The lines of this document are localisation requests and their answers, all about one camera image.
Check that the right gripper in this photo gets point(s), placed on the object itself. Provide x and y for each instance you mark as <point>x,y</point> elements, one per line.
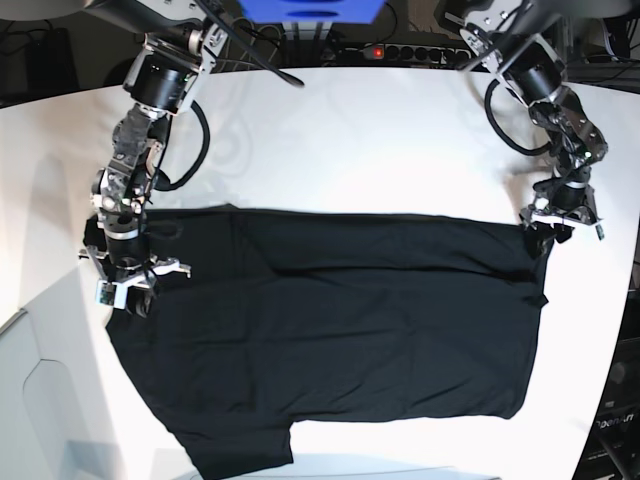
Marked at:
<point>141,275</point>

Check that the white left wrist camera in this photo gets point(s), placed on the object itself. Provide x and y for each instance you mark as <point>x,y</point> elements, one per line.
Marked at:
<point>600,231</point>

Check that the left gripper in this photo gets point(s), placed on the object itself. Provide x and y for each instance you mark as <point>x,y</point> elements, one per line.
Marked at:
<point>567,209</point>

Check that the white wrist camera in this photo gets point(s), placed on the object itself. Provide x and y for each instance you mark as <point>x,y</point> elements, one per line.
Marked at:
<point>600,231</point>
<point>111,294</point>

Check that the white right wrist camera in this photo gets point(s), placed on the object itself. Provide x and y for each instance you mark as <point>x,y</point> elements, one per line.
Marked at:
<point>111,294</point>

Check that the black T-shirt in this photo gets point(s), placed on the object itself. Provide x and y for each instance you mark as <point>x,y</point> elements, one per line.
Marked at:
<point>291,317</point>

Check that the white power strip red switch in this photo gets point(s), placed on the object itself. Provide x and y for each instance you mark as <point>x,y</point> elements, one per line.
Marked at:
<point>402,55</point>

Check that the blue box overhead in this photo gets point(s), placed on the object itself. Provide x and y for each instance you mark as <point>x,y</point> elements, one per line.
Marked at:
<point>340,11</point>

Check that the black box with OpenArm label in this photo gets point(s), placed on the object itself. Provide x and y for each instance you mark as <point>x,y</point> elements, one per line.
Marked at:
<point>612,448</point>

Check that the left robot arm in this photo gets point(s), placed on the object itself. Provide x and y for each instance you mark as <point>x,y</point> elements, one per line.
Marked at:
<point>505,37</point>

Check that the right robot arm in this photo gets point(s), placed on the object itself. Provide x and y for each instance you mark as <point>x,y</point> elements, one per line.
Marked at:
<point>162,81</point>

